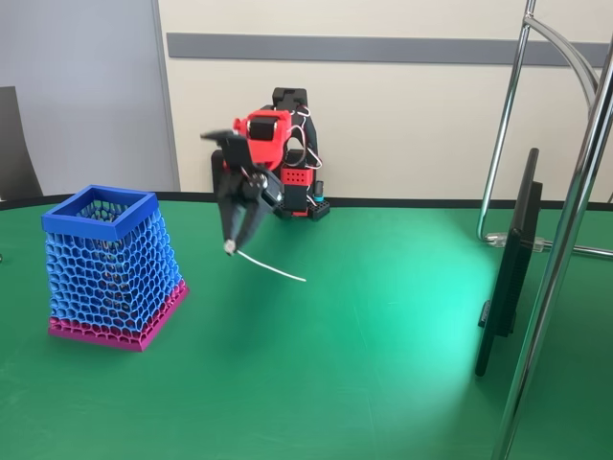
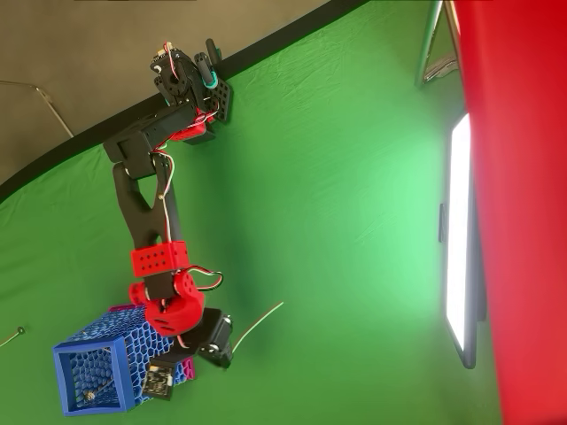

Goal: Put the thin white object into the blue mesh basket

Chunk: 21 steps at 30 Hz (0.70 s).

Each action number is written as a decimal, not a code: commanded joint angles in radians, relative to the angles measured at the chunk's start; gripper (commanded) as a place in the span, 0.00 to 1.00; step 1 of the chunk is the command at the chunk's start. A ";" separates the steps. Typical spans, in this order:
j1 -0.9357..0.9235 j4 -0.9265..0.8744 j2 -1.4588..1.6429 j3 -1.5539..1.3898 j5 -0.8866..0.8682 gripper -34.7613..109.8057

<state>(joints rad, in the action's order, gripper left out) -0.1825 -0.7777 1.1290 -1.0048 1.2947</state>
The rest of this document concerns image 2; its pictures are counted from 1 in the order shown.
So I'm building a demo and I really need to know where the blue magenta honeycomb basket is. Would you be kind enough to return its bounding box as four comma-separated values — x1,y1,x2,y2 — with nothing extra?
51,303,196,418

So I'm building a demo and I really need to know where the green table cloth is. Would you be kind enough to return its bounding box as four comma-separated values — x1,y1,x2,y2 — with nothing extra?
0,0,504,425

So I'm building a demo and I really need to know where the black teal table clamp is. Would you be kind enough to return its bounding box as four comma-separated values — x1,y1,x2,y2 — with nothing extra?
194,38,225,89

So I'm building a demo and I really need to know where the black monitor on stand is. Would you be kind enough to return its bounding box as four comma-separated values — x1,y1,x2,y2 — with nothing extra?
438,112,488,371

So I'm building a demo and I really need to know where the large red smooth object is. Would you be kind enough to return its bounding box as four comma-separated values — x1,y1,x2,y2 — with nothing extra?
451,0,567,425

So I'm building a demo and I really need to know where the chrome tube stand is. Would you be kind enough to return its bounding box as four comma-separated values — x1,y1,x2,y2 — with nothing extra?
414,0,464,89

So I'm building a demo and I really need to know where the black gripper camera mount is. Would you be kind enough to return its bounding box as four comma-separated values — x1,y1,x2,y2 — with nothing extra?
141,340,196,402

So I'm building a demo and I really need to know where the white red servo cable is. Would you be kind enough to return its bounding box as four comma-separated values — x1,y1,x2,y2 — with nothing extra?
162,42,177,77
152,152,177,245
185,264,225,294

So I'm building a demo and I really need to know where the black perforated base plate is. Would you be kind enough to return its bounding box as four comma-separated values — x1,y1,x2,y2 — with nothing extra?
207,77,235,126

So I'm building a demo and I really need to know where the thin metal rod frame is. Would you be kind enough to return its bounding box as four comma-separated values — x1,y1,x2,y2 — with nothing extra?
0,80,75,139

